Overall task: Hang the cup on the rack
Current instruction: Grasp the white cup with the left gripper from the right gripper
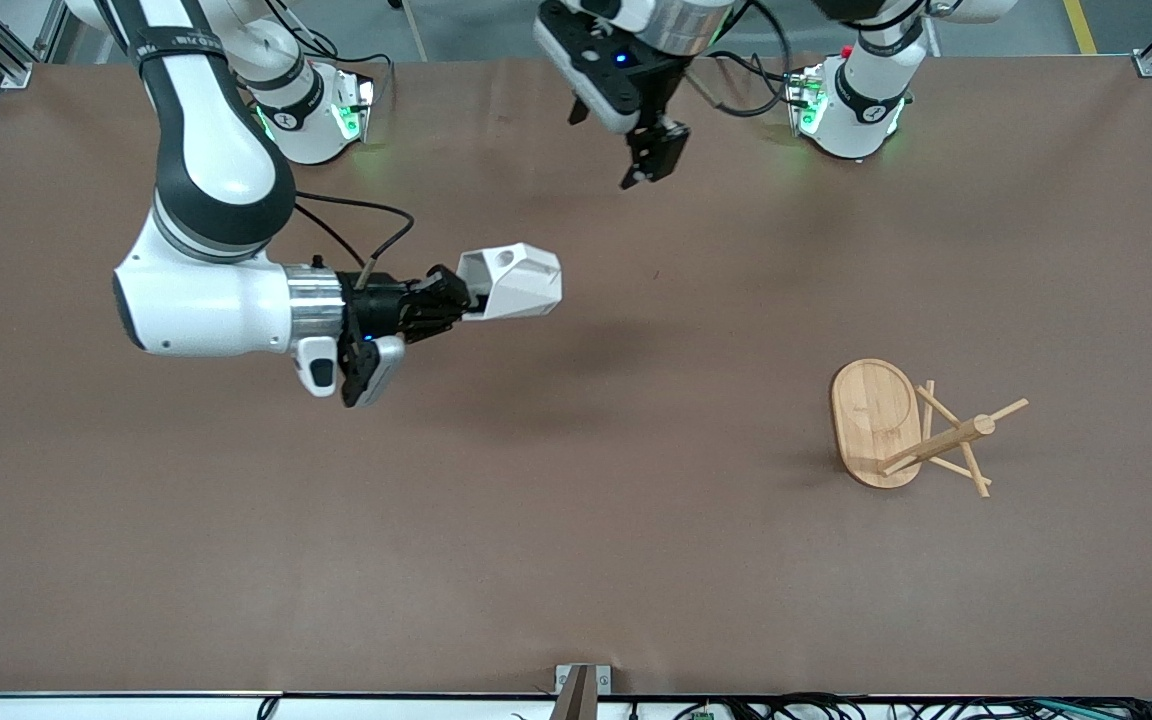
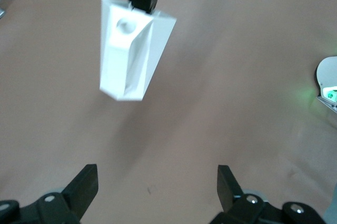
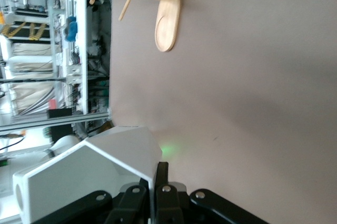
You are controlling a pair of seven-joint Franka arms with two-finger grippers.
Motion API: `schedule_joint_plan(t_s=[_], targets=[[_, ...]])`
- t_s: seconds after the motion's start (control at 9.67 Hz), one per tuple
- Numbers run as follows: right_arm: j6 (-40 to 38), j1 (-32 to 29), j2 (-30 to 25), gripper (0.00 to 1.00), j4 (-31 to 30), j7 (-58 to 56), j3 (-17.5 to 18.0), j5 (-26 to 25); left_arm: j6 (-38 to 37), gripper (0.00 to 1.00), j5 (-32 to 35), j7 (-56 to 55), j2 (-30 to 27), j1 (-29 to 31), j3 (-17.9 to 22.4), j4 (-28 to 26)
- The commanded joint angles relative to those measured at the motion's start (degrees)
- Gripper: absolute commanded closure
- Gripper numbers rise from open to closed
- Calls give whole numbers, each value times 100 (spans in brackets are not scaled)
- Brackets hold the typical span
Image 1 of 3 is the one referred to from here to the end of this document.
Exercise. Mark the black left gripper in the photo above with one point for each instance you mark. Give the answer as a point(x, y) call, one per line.
point(654, 145)

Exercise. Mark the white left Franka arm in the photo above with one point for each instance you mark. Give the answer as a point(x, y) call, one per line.
point(861, 110)

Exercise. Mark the wooden cup rack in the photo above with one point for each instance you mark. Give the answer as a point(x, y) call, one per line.
point(876, 420)

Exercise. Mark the white faceted plastic cup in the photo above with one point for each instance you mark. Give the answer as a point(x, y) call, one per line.
point(526, 285)

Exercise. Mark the white table edge rail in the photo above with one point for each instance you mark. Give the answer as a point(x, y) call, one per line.
point(136, 711)

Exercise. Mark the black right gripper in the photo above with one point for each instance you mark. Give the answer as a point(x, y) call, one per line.
point(380, 306)

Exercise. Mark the grey metal bracket post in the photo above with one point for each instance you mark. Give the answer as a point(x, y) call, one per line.
point(581, 700)

